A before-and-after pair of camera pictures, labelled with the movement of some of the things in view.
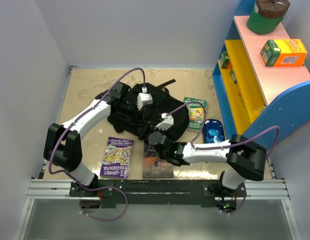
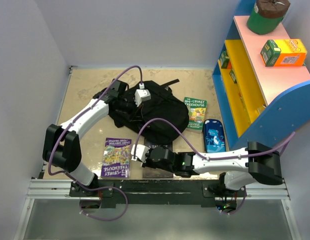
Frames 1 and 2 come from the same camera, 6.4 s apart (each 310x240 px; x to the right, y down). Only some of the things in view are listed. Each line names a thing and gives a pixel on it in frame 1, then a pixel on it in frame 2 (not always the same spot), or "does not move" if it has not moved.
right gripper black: [149, 127] -> [147, 163]
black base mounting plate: [159, 193] does not move
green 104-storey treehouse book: [197, 112] does not move
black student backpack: [155, 106] does not move
